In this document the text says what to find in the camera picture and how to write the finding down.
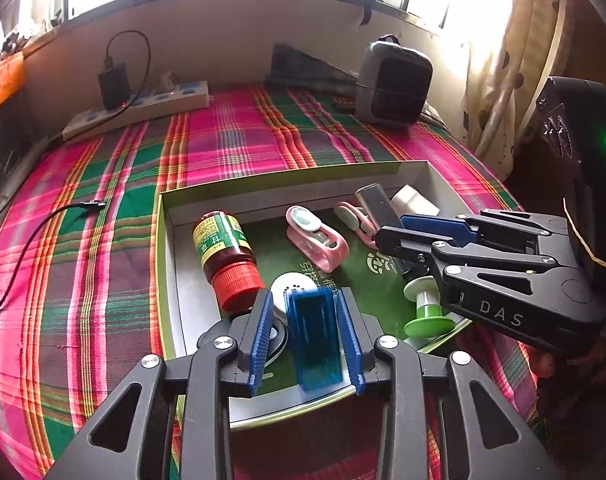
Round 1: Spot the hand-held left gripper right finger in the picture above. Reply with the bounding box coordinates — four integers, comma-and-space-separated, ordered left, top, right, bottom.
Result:
334, 292, 566, 480

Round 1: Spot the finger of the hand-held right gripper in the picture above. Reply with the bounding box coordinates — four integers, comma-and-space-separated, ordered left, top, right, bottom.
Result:
400, 208, 568, 257
374, 226, 578, 306

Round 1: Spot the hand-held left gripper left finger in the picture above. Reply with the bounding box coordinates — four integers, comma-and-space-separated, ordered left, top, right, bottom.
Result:
43, 289, 276, 480

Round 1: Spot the black and white oval gadget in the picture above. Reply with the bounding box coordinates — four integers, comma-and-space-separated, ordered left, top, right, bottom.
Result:
197, 317, 289, 363

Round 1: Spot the white power adapter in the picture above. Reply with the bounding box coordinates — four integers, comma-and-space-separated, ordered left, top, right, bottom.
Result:
392, 185, 440, 218

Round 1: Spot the blue translucent USB tester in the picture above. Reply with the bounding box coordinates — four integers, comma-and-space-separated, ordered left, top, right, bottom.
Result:
287, 289, 345, 392

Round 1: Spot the black battery charger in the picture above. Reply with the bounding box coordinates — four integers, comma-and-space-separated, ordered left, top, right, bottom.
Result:
355, 184, 419, 281

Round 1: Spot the white round container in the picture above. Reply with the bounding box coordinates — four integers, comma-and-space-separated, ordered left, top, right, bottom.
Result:
270, 271, 320, 318

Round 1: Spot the pink plastic clip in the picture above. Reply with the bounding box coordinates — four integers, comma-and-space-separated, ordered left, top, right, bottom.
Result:
285, 205, 350, 268
333, 201, 381, 250

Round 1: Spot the green and white spool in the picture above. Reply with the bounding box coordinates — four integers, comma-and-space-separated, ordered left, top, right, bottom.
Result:
402, 275, 456, 339

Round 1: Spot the green cardboard box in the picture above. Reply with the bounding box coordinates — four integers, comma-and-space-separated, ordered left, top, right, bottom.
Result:
155, 160, 476, 431

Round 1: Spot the red-capped brown bottle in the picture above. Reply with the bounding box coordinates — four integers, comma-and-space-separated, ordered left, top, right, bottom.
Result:
192, 211, 263, 311

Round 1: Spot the pale patterned cloth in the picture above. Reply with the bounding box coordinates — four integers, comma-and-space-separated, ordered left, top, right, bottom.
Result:
420, 102, 456, 133

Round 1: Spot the small grey heater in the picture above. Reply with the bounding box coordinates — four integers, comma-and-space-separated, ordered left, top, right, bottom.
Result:
355, 35, 433, 127

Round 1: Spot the cream heart-print curtain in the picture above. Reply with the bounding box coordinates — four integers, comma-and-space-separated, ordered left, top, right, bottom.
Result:
463, 0, 584, 176

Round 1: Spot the pink green plaid blanket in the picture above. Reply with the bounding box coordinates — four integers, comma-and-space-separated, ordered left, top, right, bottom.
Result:
0, 82, 538, 480

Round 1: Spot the dark folded cloth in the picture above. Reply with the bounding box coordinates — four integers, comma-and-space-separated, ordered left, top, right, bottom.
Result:
264, 43, 364, 93

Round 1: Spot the white power strip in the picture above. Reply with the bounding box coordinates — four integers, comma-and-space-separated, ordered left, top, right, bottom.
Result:
62, 80, 211, 142

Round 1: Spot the black plug-in charger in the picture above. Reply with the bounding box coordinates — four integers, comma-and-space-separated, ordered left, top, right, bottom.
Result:
97, 30, 151, 110

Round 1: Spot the orange plastic tray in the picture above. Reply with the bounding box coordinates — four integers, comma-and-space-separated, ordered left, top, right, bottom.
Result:
0, 52, 28, 118

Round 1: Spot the heap of plastic packets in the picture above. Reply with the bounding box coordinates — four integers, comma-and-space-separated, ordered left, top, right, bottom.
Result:
0, 30, 24, 61

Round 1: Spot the black cable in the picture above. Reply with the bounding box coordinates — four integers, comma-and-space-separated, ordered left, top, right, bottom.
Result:
0, 200, 106, 316

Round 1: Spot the black window handle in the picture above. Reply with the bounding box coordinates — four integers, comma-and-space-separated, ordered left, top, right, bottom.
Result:
358, 0, 394, 25

